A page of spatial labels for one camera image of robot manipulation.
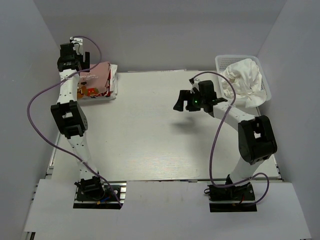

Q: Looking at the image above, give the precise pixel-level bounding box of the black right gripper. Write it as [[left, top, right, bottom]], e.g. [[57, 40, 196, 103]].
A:
[[174, 90, 206, 112]]

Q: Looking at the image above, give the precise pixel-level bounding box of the pink printed t shirt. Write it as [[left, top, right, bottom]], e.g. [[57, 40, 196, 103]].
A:
[[77, 62, 111, 100]]

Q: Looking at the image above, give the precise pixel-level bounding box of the red white t shirt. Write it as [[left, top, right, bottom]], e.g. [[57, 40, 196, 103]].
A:
[[77, 63, 118, 101]]

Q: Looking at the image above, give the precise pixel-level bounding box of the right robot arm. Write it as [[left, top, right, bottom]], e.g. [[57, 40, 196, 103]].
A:
[[173, 79, 278, 200]]

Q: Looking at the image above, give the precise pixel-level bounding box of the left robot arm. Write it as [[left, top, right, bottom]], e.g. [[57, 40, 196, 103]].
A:
[[50, 37, 106, 200]]

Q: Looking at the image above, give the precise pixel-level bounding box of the white perforated plastic basket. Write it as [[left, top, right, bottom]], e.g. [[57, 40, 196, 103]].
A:
[[215, 54, 272, 106]]

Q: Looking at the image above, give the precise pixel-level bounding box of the white crumpled t shirt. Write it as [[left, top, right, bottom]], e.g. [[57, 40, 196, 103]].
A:
[[219, 58, 267, 108]]

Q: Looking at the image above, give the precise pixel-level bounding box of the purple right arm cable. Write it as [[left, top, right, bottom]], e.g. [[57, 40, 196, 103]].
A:
[[189, 71, 270, 207]]

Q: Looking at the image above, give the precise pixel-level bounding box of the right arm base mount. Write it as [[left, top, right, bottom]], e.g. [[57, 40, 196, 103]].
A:
[[203, 182, 257, 213]]

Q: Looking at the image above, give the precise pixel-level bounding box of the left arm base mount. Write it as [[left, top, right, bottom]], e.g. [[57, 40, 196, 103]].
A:
[[73, 176, 127, 210]]

